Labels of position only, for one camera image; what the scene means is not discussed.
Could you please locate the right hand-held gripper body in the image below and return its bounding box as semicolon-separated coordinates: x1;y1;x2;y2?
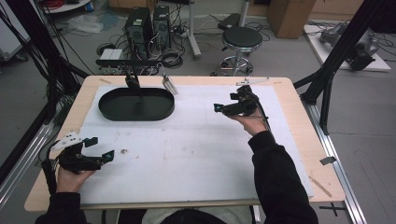
222;77;269;118

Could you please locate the thin wooden stick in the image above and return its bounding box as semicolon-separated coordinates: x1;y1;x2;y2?
308;175;333;199

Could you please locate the white board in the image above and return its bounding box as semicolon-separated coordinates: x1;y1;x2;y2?
303;23;392;73

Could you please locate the black computer tower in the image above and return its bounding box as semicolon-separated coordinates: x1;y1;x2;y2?
124;7;154;61
152;5;173;50

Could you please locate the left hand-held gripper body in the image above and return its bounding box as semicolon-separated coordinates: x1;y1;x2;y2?
50;131;104;174

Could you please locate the clear plastic bag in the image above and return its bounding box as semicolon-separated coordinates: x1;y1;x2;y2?
65;14;105;35

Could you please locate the white foam mat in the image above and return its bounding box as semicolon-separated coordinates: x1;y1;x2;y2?
78;84;315;205

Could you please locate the black horizontal bar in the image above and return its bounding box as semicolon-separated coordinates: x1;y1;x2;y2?
95;58;163;68

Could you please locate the black camera on stand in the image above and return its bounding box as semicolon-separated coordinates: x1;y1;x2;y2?
123;63;142;91

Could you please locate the black frame strut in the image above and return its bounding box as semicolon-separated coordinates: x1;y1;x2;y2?
292;0;379;135
0;0;92;185

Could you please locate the black oval tray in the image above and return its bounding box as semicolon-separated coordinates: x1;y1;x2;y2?
98;87;176;122

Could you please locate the grey and black device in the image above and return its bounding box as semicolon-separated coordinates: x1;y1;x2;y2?
319;21;381;72

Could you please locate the black round stool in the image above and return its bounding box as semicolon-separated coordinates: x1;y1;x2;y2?
212;25;264;77

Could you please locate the white flat box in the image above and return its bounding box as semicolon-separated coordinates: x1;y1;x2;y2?
99;48;124;61

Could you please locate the person's left hand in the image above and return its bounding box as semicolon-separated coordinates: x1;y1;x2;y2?
55;169;96;194

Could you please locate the brown cardboard box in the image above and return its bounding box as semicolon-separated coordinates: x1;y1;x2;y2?
266;0;318;40

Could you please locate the small black tape piece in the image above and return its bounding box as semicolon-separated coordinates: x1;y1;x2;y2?
319;156;338;166

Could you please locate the grey metal stand pole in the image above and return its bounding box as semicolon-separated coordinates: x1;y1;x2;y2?
186;0;203;61

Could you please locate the aluminium rail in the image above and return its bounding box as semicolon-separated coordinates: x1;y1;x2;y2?
301;98;369;224
0;122;54;210

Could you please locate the person's right hand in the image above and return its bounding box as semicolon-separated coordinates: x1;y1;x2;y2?
228;110;268;137

